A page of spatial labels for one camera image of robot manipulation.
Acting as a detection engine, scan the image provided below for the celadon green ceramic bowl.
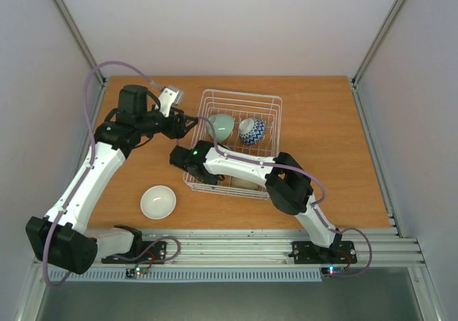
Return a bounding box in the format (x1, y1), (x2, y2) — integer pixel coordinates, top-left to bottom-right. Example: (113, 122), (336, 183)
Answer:
(206, 114), (235, 142)

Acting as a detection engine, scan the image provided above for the white bowl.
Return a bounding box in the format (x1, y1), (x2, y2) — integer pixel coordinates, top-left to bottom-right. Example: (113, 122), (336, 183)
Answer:
(230, 177), (259, 190)
(140, 185), (177, 220)

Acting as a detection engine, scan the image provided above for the red patterned bowl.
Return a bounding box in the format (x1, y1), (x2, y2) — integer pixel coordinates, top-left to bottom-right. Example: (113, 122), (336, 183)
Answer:
(238, 117), (267, 146)

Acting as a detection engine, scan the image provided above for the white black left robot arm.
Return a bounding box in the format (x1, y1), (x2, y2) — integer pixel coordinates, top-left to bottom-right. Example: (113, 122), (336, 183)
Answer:
(26, 85), (198, 274)

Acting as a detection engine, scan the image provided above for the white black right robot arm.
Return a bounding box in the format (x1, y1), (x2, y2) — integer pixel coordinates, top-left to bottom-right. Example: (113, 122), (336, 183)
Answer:
(170, 140), (342, 264)

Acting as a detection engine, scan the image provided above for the left green circuit board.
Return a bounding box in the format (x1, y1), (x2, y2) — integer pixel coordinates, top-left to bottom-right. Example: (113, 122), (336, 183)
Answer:
(125, 267), (150, 279)

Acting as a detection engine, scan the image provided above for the green circuit board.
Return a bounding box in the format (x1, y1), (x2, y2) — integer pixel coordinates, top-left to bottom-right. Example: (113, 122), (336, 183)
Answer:
(321, 265), (348, 275)
(125, 267), (150, 279)

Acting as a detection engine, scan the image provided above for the right green circuit board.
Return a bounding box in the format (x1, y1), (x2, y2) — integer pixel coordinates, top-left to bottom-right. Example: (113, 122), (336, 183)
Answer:
(321, 265), (348, 275)

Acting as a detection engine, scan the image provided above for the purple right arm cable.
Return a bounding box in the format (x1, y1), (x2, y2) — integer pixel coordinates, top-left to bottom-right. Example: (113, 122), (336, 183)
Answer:
(175, 115), (374, 278)

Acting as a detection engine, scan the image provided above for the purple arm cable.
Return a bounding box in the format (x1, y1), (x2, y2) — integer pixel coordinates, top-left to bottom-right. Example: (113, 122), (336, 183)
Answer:
(42, 60), (162, 287)
(175, 115), (374, 278)

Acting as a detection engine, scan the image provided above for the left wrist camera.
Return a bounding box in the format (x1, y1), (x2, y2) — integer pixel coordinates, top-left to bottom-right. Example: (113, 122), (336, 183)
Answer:
(158, 86), (184, 117)

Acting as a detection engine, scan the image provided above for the white wire dish rack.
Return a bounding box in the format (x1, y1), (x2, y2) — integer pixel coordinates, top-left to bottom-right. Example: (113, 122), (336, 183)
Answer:
(183, 89), (282, 200)

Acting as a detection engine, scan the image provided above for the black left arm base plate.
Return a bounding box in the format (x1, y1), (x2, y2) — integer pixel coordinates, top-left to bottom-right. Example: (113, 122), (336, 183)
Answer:
(101, 240), (167, 265)

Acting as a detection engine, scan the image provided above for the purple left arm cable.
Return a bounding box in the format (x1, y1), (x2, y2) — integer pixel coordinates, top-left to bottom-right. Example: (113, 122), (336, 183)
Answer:
(42, 60), (162, 287)

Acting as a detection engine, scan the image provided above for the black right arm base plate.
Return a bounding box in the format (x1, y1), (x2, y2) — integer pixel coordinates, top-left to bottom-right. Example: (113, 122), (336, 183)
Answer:
(289, 241), (358, 265)

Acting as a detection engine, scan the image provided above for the aluminium frame post left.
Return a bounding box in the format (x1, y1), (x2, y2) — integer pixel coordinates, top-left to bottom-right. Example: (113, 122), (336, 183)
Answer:
(52, 0), (97, 69)

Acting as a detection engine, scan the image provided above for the aluminium frame post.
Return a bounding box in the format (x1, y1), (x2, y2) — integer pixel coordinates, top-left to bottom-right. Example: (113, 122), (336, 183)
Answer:
(52, 0), (97, 69)
(350, 0), (407, 87)

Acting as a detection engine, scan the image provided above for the grey slotted cable duct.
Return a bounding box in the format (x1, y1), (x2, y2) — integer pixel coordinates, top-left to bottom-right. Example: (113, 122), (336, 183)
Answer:
(67, 267), (321, 283)

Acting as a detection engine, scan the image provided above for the aluminium rail base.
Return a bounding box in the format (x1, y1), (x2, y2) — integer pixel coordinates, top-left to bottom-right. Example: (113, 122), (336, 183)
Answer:
(34, 227), (426, 268)

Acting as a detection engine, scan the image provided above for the aluminium frame post right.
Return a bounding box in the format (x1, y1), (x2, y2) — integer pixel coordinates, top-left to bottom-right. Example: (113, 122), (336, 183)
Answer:
(350, 0), (407, 87)

